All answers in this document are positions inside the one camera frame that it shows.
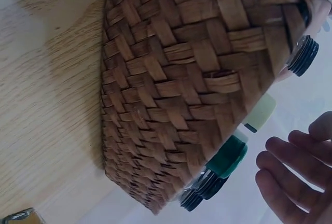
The person's right hand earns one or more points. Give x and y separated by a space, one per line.
298 177

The black ribbed cap glass bottle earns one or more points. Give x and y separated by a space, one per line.
190 199
304 55
211 185

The cream cap bottle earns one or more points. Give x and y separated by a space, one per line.
262 112

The shiny amber object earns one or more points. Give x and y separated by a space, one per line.
24 217

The green cap bottle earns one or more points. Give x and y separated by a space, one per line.
228 156

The brown woven basket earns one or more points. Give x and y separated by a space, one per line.
186 78

